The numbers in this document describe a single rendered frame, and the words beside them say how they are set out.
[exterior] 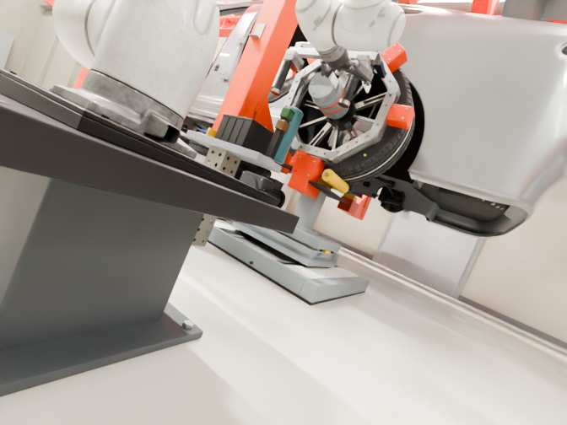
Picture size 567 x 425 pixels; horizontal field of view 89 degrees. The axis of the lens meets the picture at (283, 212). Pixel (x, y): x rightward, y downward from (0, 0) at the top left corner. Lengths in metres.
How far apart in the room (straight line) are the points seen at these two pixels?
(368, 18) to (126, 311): 0.81
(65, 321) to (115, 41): 0.40
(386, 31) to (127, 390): 0.87
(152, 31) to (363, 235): 5.02
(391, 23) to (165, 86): 0.56
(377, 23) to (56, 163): 0.74
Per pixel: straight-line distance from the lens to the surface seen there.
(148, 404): 0.49
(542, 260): 5.34
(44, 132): 0.28
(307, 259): 1.33
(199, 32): 0.55
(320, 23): 0.93
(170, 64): 0.52
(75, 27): 0.70
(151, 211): 0.49
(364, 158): 1.40
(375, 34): 0.85
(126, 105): 0.51
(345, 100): 1.19
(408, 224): 5.19
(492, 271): 5.23
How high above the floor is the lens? 0.31
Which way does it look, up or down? 2 degrees down
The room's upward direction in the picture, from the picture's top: 23 degrees clockwise
